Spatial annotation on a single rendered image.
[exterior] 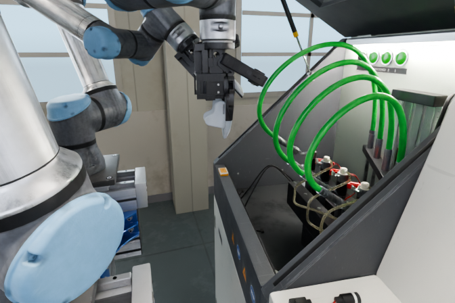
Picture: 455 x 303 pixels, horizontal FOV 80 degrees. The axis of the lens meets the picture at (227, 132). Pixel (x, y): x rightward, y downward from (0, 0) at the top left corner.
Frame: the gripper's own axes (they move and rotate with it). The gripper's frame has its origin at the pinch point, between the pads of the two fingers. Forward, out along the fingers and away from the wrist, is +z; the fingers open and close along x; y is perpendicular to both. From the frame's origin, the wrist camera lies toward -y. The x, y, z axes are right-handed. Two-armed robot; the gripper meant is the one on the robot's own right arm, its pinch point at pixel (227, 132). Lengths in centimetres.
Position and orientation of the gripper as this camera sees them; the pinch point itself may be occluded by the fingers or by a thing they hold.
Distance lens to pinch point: 63.4
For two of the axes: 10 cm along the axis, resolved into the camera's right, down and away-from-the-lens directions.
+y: -9.8, 0.5, -1.8
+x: 1.9, 2.8, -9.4
